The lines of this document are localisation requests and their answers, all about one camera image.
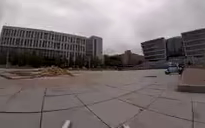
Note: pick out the brown building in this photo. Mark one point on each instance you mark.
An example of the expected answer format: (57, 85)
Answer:
(130, 58)

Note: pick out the grey stone slab plaza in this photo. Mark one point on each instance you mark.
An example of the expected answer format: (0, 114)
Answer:
(100, 100)

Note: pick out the dry brown plant bed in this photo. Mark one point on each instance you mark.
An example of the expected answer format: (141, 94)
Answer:
(46, 71)

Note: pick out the white building with tower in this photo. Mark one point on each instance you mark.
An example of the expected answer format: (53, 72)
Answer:
(43, 41)

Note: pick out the robot's own part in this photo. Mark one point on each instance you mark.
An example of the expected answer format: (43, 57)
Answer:
(125, 126)
(66, 124)

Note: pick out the row of dark trees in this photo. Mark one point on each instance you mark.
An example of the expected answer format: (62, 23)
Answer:
(33, 60)

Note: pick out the pale vehicle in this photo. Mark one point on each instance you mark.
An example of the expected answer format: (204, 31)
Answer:
(171, 69)

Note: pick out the dark glass building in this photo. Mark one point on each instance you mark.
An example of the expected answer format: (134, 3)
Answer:
(174, 46)

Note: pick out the person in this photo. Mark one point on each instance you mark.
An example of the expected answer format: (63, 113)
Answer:
(180, 69)

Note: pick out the raised stone kerb bed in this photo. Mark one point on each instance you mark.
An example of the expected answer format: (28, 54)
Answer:
(196, 80)

